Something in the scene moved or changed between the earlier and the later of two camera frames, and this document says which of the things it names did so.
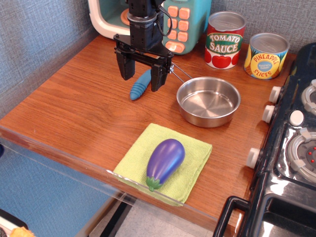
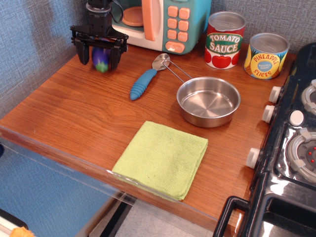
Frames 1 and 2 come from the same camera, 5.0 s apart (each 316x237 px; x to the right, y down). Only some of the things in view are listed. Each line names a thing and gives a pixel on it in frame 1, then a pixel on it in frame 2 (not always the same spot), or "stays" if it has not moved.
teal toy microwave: x=187 y=23 stays
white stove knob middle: x=267 y=113 stays
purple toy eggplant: x=164 y=159 → x=101 y=57
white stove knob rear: x=274 y=94 stays
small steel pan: x=207 y=101 stays
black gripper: x=145 y=44 → x=99 y=31
